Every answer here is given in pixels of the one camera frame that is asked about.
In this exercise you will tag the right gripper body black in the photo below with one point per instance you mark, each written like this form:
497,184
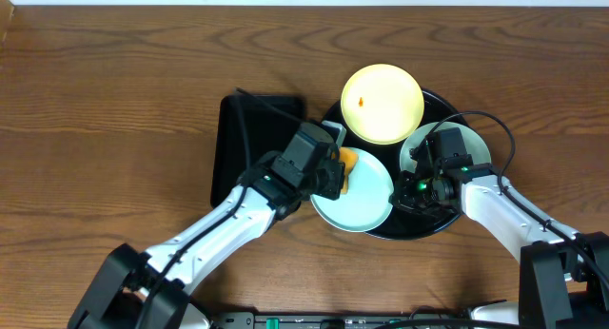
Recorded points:
407,196

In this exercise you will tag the orange yellow sponge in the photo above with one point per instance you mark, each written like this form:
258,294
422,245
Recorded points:
349,157

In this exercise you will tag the light blue plate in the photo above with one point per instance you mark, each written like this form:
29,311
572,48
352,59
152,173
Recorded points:
366,204

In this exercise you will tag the pale green plate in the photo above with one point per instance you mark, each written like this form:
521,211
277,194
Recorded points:
473,142

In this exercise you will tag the yellow plate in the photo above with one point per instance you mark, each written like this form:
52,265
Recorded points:
393,104

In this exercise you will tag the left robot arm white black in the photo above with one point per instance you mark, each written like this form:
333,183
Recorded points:
152,289

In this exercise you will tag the black round tray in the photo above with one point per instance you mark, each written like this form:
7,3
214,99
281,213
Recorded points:
400,225

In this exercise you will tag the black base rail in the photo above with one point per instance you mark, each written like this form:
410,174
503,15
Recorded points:
249,320

